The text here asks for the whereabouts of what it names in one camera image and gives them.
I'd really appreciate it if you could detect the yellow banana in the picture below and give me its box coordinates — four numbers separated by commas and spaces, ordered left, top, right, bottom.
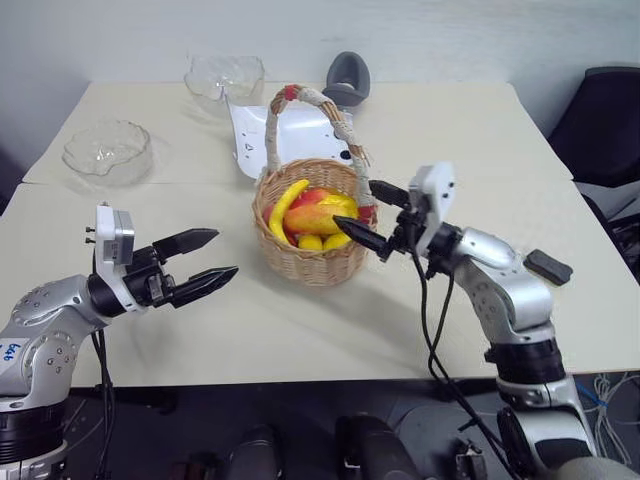
268, 179, 311, 246

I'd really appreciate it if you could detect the white plastic panel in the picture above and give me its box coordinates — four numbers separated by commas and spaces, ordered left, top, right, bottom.
224, 92, 357, 180

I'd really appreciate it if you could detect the red yellow mango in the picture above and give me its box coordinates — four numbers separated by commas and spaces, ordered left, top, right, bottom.
283, 188, 360, 236

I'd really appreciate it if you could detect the black office chair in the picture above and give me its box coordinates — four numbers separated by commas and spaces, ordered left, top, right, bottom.
547, 66, 640, 189

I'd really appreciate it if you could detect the wicker basket with handle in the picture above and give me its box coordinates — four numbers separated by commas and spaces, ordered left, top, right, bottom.
251, 84, 375, 288

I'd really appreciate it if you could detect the dark rounded shape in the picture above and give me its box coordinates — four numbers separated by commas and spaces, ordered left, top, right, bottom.
333, 413, 419, 480
232, 424, 282, 480

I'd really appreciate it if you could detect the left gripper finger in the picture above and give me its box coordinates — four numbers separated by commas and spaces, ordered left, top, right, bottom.
152, 227, 221, 264
168, 266, 240, 309

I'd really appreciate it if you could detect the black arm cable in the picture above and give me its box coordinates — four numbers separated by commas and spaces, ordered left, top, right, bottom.
89, 327, 119, 480
410, 247, 516, 480

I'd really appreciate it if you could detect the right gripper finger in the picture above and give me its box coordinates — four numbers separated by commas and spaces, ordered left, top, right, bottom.
333, 214, 396, 263
369, 179, 413, 210

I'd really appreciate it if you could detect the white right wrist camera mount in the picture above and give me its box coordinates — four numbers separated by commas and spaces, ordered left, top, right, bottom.
408, 160, 457, 251

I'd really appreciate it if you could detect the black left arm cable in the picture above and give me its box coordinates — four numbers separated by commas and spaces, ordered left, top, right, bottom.
89, 327, 119, 480

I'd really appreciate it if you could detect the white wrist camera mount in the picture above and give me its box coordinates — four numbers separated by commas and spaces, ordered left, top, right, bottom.
408, 160, 457, 251
84, 201, 137, 279

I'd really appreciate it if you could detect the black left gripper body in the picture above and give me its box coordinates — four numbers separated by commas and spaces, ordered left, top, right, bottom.
121, 243, 177, 311

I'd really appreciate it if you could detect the grey rounded shape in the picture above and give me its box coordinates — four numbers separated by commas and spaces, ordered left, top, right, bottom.
547, 451, 640, 480

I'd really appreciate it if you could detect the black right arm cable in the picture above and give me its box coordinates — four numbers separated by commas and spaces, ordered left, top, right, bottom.
410, 247, 516, 480

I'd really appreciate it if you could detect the clear glass bowl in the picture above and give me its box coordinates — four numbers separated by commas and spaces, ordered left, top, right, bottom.
62, 119, 154, 189
183, 53, 265, 104

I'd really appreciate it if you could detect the white cable bundle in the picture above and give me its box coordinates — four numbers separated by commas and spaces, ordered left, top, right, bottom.
574, 372, 640, 459

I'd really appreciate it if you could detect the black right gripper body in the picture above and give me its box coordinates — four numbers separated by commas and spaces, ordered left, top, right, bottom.
391, 198, 429, 262

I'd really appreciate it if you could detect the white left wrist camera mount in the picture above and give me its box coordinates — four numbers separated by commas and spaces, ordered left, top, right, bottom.
84, 201, 137, 279

